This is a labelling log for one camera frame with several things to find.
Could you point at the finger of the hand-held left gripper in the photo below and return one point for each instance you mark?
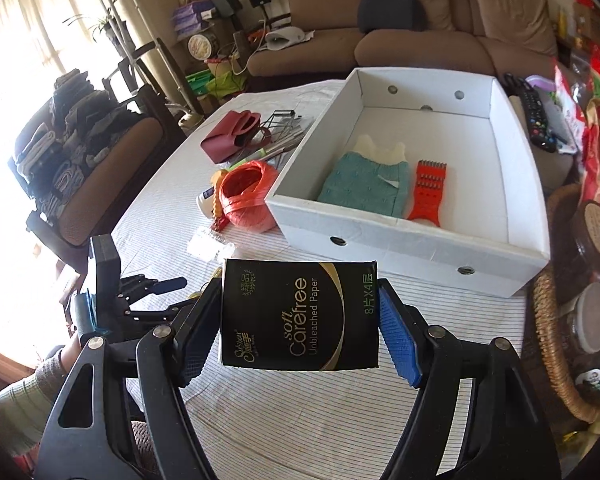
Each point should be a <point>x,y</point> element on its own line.
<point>160,314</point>
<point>165,284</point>

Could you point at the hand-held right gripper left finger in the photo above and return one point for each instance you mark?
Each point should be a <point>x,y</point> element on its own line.
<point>200,350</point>

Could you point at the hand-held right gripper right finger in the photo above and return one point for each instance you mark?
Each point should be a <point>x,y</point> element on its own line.
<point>400,340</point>

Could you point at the black tissue packet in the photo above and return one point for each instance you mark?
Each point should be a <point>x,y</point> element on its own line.
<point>300,315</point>

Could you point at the red plastic grater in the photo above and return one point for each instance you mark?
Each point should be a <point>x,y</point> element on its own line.
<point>427,195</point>

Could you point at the teal knitted glove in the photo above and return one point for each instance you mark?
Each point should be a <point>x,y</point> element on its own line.
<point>360,185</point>

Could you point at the white cardboard box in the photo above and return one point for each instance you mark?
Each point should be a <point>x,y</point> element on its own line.
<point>460,170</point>

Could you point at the person's left forearm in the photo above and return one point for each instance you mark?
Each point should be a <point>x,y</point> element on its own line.
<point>20,400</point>

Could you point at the desktop with striped tablecloth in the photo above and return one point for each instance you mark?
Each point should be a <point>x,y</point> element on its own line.
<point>300,425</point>

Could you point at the clear plastic wrapper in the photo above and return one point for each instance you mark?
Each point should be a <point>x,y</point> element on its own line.
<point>210,247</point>

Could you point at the brown seat armchair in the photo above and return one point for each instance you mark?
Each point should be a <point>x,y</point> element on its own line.
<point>105,200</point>

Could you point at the white plastic bottle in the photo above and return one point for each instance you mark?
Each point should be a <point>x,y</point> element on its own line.
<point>207,202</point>

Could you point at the yellow plastic corkscrew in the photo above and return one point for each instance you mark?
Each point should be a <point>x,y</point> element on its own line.
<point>219,177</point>

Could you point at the red raffia twine ball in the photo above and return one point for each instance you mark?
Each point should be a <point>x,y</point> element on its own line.
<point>245,195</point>

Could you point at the pile of folded clothes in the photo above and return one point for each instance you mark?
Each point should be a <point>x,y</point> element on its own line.
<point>75,145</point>

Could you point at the wicker basket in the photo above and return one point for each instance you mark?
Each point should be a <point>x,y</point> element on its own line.
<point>550,335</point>

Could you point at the maroon pouch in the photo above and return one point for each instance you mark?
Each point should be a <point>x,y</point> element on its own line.
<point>225,142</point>

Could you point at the steel kitchen tool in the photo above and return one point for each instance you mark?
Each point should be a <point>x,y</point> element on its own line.
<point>290,140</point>

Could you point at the jar with grey lid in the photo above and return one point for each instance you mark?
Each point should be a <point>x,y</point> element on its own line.
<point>592,320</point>

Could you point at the dark wooden chair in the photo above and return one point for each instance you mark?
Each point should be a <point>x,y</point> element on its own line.
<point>150,75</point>

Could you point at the green plastic bag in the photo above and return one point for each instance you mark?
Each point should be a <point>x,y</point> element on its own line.
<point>227,82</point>

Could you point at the jar with brown lid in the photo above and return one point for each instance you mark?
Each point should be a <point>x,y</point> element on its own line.
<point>595,245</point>

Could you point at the round tin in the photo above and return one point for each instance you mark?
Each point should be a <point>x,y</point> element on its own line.
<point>199,49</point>

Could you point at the potted plant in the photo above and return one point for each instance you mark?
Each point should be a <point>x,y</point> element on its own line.
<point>105,25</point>

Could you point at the white coat stand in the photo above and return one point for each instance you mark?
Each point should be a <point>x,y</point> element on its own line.
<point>125,20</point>

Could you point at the purple tissue box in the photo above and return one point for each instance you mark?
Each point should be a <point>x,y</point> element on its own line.
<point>194,29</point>
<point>192,10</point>

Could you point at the black remote control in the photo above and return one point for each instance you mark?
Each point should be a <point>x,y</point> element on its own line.
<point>535,120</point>

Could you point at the brown sofa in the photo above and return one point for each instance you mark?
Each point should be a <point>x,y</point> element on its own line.
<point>305,57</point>

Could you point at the red white snack bag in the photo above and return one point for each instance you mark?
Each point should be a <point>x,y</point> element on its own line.
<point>570,105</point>

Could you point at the purple plastic lid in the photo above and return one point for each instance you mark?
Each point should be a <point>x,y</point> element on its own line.
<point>540,82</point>

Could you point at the dark blue pillow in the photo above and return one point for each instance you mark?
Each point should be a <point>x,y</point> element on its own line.
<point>392,12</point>

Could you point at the yellow bottle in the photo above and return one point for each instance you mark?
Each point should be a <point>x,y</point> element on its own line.
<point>562,22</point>

